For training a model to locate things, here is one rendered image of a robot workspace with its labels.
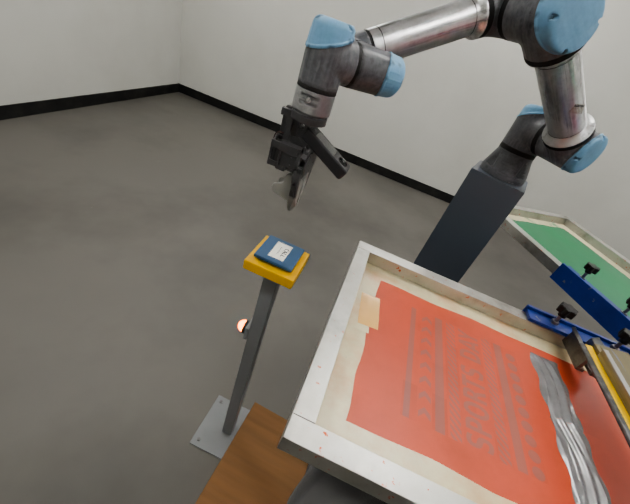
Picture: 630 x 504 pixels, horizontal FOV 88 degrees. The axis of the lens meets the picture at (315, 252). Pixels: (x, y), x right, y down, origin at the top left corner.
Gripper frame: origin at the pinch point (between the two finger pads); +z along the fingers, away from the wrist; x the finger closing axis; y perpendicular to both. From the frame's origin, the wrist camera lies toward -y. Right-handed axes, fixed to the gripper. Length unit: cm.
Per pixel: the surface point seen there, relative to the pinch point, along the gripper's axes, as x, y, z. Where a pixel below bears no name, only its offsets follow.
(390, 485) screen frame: 41, -33, 11
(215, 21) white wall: -368, 243, 12
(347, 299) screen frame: 8.6, -19.4, 11.3
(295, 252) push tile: -2.1, -3.3, 13.3
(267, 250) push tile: 1.8, 2.8, 13.3
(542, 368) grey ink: -1, -68, 14
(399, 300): -3.4, -32.1, 14.8
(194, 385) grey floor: -10, 23, 110
